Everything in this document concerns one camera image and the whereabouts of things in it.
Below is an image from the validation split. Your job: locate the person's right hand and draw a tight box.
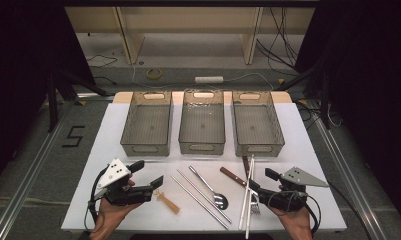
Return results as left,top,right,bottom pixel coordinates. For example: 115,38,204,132
271,204,314,240

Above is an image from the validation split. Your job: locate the short aluminium rail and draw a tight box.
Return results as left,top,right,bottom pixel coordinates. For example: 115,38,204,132
75,92,117,100

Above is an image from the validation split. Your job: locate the dark curtain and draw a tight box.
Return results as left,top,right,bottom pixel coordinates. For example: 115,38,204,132
295,0,401,231
0,0,96,194

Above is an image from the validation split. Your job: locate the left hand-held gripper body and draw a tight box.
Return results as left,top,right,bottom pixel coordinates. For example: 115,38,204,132
96,158,155,206

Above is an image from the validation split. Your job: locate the white power strip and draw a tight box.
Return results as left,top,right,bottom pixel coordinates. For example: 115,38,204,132
194,75,225,84

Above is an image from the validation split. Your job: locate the white chopstick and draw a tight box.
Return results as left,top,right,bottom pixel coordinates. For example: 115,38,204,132
245,156,256,240

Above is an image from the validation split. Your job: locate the yellow tape roll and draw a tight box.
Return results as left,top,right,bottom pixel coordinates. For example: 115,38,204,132
145,68,163,80

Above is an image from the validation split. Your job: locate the black metal stand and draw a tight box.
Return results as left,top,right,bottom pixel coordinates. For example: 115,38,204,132
46,68,109,133
276,63,332,129

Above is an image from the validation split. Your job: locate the wood-handled knife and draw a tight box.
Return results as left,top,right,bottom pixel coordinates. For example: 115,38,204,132
220,166,260,197

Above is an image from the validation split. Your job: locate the white table cover sheet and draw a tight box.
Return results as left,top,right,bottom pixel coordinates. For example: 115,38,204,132
60,101,348,233

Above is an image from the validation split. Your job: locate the left hand-held gripper cable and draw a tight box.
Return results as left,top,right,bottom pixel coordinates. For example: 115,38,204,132
84,165,109,232

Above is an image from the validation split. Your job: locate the thin black floor cable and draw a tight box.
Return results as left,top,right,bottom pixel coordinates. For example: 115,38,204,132
86,54,118,69

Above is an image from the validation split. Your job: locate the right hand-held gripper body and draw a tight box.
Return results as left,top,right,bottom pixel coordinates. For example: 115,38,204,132
258,166,330,212

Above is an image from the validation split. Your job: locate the metal chopstick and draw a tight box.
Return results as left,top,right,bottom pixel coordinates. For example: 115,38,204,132
176,168,232,224
170,174,230,230

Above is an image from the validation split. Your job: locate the clear grey plastic bin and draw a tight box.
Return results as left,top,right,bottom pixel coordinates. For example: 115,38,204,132
231,90,286,158
119,90,174,158
178,89,227,156

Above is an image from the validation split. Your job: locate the person's left hand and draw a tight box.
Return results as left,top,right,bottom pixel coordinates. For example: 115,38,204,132
89,198,145,240

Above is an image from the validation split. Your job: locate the aluminium floor rail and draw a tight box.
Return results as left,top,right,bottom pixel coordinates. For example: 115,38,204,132
0,99,73,240
312,114,389,240

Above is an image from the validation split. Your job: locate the metal spoon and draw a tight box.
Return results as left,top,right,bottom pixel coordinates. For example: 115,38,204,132
188,165,229,211

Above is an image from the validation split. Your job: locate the black cable bundle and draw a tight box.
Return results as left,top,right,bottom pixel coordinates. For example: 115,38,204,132
255,7,301,77

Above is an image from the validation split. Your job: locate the beige wooden shelf unit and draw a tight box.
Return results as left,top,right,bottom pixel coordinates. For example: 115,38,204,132
64,6,316,66

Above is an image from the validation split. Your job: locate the small wooden spoon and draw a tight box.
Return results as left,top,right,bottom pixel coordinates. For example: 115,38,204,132
153,189,181,215

